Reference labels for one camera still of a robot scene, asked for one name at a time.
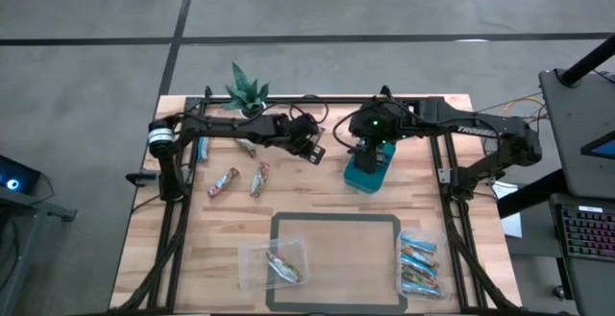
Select teal plastic bin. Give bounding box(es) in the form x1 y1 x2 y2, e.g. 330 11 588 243
342 140 398 195

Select brown blue granola bar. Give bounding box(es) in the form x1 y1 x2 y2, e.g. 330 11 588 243
401 266 439 288
402 244 439 264

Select green plant in white pot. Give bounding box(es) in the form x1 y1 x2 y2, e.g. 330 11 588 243
220 61 272 120

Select gray bordered table mat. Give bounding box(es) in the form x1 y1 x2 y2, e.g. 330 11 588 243
265 211 409 315

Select white paper sheet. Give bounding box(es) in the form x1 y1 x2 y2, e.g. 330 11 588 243
490 181 524 239

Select black cart desk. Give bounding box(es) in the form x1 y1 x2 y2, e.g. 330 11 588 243
537 68 615 200

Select tablet with blue screen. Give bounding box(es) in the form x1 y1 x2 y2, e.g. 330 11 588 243
579 131 615 161

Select black pole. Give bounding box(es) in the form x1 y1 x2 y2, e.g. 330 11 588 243
559 35 615 87

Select black side desk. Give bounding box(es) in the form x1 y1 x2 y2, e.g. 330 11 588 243
497 169 615 316

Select black stand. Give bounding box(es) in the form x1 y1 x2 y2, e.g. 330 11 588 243
0 185 78 224

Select black computer with blue lights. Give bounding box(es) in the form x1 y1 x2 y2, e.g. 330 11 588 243
0 155 42 195

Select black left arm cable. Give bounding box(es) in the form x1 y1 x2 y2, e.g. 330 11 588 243
261 102 331 125

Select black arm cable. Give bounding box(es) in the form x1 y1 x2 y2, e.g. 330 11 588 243
332 111 366 157
261 102 331 125

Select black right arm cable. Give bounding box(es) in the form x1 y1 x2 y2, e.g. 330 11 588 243
332 111 366 157

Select black table frame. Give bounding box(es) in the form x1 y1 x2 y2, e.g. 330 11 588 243
108 84 518 316

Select yellow cable bundle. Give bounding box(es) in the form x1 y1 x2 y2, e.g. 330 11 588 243
480 92 547 125

